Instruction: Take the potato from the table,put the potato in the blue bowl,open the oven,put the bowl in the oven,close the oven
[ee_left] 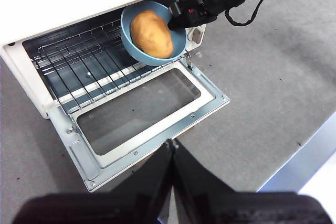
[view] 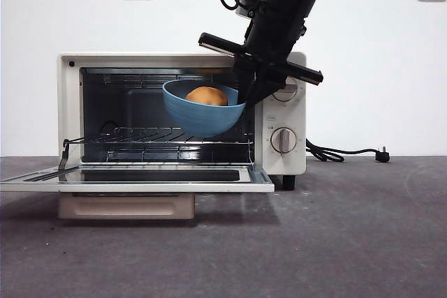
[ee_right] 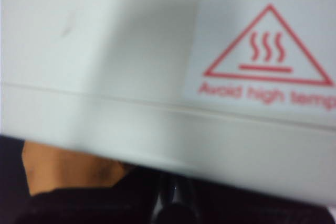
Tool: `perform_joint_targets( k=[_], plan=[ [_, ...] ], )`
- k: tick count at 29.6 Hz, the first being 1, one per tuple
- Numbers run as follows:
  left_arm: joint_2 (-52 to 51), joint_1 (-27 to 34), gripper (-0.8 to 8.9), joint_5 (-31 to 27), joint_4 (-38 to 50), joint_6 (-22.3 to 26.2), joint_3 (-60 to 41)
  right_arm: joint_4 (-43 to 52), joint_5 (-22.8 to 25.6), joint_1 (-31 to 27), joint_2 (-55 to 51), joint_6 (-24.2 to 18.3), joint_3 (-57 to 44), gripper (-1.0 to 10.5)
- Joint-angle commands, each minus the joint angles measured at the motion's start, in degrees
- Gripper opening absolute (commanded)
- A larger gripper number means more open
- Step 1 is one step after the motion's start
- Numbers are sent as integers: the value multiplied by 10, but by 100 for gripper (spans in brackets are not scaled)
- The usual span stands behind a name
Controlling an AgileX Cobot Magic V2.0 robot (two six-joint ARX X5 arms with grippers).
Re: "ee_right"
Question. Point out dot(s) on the cream Toshiba toaster oven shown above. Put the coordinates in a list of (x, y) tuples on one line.
[(105, 51)]

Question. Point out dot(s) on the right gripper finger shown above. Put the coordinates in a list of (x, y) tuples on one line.
[(249, 211)]

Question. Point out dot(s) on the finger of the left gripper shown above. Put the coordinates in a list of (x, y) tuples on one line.
[(78, 208)]

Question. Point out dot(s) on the white warning sticker red print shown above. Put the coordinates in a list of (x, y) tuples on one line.
[(223, 24)]

